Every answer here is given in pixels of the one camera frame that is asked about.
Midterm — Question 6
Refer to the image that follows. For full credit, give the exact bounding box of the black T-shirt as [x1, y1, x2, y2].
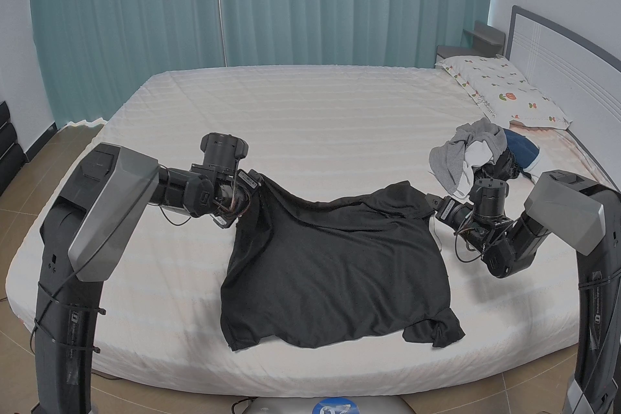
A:
[221, 172, 466, 352]

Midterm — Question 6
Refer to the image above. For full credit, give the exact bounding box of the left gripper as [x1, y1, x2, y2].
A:
[213, 169, 264, 215]

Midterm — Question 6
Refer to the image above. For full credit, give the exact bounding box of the white printed pillow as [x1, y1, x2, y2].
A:
[435, 55, 572, 130]

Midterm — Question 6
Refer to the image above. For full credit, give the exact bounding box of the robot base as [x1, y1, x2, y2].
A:
[245, 395, 403, 414]

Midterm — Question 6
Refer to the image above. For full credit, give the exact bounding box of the pile of clothes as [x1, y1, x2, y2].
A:
[429, 122, 543, 198]

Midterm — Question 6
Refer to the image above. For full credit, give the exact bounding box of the black chest of drawers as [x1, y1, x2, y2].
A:
[0, 101, 24, 197]

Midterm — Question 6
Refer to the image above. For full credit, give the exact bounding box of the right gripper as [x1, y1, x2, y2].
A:
[435, 196, 475, 238]

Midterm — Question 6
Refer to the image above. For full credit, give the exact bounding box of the grey bedside table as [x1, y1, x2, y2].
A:
[436, 20, 506, 61]

